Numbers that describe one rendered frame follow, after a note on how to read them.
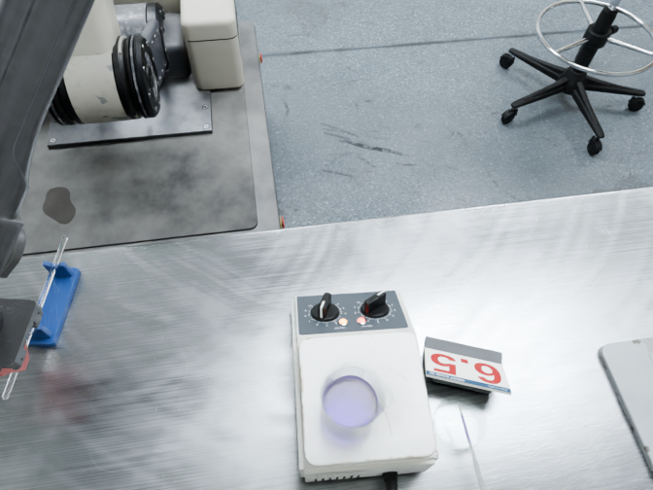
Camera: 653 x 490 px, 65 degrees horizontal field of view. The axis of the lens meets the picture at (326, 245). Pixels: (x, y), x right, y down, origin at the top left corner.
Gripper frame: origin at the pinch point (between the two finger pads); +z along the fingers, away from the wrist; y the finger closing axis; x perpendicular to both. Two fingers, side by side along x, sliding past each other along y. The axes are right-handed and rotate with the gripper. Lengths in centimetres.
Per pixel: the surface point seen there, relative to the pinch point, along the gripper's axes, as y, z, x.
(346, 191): 37, 79, 86
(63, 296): 1.1, 2.1, 8.9
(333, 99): 32, 79, 128
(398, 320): 40.5, -2.8, 5.9
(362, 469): 36.7, -3.5, -9.3
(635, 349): 69, 2, 6
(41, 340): 0.3, 2.1, 3.2
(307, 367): 31.0, -5.7, -0.8
